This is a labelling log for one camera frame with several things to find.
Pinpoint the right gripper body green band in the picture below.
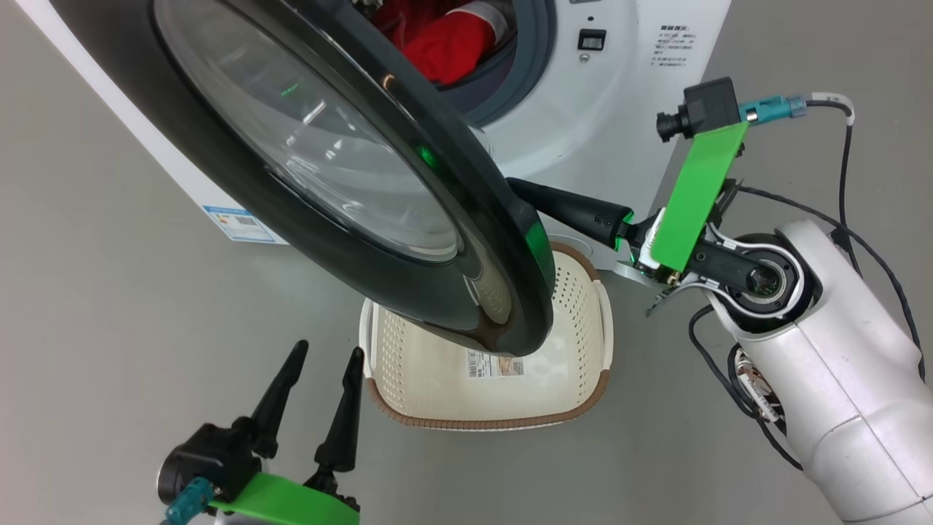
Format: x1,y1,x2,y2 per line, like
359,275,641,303
620,122,750,284

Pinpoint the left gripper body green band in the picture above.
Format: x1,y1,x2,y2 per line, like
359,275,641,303
210,467,360,525

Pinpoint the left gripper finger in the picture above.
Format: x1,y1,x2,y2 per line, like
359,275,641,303
251,340,309,460
315,347,365,473

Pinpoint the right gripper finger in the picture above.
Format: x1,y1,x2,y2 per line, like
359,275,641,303
507,177,636,250

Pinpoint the red and white garment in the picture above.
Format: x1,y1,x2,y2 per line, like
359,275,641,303
372,0,511,87

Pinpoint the black round glass washer door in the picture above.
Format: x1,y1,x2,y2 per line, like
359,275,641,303
51,0,556,358

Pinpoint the white front-load washing machine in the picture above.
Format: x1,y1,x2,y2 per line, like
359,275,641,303
15,0,732,276

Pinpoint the cream basket with brown rim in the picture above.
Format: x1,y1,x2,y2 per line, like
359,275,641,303
359,241,614,432

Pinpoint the barcode label sticker in basket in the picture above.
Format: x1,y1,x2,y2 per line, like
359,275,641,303
466,349,526,378

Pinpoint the grey rubber door gasket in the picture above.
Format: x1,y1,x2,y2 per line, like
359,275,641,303
437,0,558,128

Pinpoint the blue energy label sticker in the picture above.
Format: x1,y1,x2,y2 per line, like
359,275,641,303
202,206,276,244

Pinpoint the left camera cable teal connector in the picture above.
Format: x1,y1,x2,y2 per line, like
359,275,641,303
164,478,216,525

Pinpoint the camera cable teal connector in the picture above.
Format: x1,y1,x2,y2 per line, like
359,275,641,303
740,91,861,278
164,478,216,525

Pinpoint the right camera cable teal connector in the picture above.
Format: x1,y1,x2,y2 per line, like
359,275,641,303
740,91,861,278

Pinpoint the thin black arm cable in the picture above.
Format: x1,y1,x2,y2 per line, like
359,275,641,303
689,305,804,471
736,186,926,381

